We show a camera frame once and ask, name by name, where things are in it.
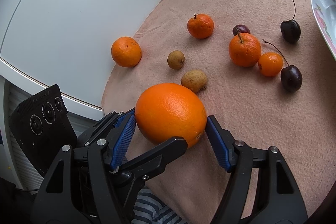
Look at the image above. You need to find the dark cherry long stem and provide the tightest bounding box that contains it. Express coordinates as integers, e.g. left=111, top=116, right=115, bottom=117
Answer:
left=280, top=0, right=301, bottom=44

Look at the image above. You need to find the striped sleeve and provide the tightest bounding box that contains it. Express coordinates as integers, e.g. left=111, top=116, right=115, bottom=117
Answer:
left=131, top=186, right=187, bottom=224

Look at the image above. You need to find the large round orange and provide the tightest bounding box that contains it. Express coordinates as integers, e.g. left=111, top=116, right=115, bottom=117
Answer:
left=135, top=83, right=207, bottom=147

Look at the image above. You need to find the floral white plate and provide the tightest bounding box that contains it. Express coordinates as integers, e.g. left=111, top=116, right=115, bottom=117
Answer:
left=311, top=0, right=336, bottom=59

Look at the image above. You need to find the oval orange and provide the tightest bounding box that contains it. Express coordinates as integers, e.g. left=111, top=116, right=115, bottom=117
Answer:
left=111, top=36, right=142, bottom=68

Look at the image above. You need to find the small kumquat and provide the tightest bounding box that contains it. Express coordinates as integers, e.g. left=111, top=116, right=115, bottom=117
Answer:
left=258, top=52, right=283, bottom=77

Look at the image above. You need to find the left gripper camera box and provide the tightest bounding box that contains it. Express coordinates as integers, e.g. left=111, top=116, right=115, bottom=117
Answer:
left=9, top=84, right=78, bottom=177

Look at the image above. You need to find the mandarin with stem centre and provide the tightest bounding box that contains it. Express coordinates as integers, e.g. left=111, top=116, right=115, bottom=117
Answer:
left=228, top=27, right=261, bottom=68

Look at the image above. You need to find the small brown longan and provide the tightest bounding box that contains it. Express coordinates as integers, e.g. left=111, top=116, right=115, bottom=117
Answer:
left=167, top=50, right=185, bottom=70

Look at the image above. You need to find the reddish stemless cherry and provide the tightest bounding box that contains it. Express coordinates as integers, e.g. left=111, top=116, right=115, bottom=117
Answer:
left=232, top=24, right=251, bottom=36

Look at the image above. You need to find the mandarin with stem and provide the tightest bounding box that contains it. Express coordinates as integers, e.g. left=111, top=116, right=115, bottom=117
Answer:
left=228, top=27, right=261, bottom=68
left=187, top=14, right=214, bottom=39

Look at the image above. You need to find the larger brown longan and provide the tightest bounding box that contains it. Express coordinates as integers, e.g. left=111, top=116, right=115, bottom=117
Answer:
left=181, top=69, right=207, bottom=94

